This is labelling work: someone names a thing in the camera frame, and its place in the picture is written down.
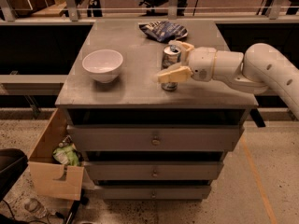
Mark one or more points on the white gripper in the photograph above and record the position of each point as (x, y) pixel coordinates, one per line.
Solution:
(202, 63)

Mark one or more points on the redbull can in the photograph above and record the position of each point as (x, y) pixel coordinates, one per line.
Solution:
(171, 55)

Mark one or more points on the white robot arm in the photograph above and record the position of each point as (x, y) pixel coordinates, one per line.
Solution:
(260, 68)

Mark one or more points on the blue chip bag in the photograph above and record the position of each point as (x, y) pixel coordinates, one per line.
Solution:
(163, 31)

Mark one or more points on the green snack bag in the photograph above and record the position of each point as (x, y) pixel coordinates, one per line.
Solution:
(66, 155)

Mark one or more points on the white bowl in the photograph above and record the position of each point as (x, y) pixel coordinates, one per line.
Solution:
(103, 65)

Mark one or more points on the grey drawer cabinet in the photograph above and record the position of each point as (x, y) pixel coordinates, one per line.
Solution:
(133, 100)

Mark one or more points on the top grey drawer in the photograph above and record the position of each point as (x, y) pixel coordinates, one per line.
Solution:
(154, 139)

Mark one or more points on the grey drawer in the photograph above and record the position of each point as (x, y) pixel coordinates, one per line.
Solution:
(154, 139)
(153, 170)
(155, 192)

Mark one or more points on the metal railing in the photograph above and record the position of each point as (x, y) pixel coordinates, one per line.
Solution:
(80, 10)

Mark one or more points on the middle grey drawer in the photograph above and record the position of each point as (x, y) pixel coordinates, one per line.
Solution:
(153, 170)

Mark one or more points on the bottom grey drawer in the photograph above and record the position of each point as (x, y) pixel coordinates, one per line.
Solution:
(155, 192)

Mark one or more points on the cardboard box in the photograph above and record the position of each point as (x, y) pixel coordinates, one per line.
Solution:
(51, 178)

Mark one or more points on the clear plastic bottle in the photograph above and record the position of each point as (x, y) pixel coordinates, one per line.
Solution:
(35, 207)

